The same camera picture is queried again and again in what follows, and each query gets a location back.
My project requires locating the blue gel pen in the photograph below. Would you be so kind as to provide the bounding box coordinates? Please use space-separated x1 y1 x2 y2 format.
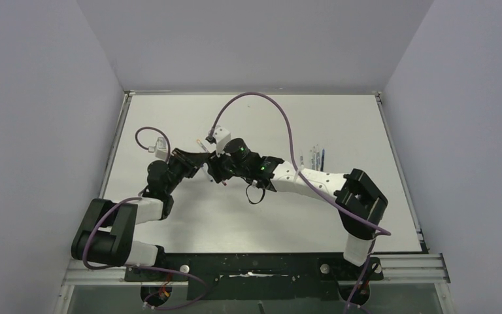
320 148 326 171

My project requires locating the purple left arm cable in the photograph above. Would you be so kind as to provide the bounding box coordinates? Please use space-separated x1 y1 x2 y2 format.
82 126 172 270

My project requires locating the aluminium rail frame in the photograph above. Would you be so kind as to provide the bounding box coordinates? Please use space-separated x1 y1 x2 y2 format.
62 254 450 286

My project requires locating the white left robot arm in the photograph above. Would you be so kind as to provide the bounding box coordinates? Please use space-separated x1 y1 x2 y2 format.
71 148 211 270

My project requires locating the brown cap marker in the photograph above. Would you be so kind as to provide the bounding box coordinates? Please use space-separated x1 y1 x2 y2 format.
196 139 210 153

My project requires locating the purple lower base cable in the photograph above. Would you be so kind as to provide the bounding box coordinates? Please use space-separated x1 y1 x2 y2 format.
125 265 210 312

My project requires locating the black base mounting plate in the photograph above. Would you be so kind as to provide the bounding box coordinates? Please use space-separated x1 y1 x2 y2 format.
124 253 384 308

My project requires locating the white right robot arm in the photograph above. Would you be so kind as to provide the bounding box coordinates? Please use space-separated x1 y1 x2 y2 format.
207 138 388 266

